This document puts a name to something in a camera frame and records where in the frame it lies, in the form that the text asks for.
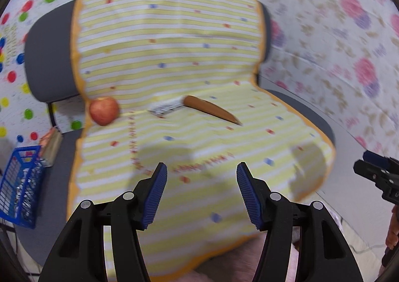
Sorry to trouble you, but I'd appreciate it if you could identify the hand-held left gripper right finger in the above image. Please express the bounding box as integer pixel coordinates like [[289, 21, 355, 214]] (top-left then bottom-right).
[[236, 162, 364, 282]]

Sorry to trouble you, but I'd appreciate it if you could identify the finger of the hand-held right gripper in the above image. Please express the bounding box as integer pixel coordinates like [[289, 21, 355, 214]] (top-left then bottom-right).
[[353, 159, 389, 183], [362, 150, 399, 173]]

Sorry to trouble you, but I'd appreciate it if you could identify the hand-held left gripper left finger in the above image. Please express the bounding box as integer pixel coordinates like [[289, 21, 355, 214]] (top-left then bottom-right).
[[37, 162, 169, 282]]

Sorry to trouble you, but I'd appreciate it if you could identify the person's right hand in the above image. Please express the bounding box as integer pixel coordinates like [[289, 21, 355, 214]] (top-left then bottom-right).
[[385, 207, 399, 248]]

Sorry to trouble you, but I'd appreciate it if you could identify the white printed wrapper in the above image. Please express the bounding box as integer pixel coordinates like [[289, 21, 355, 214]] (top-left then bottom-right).
[[148, 99, 185, 116]]

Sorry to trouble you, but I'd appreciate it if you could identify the red apple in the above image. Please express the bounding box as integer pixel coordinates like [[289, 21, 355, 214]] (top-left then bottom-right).
[[89, 97, 120, 126]]

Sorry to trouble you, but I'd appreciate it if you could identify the tan cardboard box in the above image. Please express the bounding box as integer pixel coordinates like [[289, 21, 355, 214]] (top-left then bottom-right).
[[39, 128, 63, 167]]

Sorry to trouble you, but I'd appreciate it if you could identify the pile of silver foil packets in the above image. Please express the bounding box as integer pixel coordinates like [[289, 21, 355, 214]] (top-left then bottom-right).
[[12, 162, 42, 222]]

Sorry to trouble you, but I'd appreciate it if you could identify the blue plastic basket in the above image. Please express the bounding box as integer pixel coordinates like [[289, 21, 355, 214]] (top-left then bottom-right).
[[0, 145, 46, 229]]

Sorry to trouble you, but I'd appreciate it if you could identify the yellow striped cloth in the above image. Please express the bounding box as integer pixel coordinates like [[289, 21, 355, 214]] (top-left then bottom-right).
[[66, 0, 338, 277]]

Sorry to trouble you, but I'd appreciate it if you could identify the grey chair with black legs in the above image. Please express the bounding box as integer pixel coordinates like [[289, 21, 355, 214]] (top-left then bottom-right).
[[14, 0, 108, 272]]

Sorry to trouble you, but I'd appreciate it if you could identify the floral wall sheet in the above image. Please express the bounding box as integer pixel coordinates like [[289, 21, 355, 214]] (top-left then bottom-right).
[[243, 0, 399, 159]]

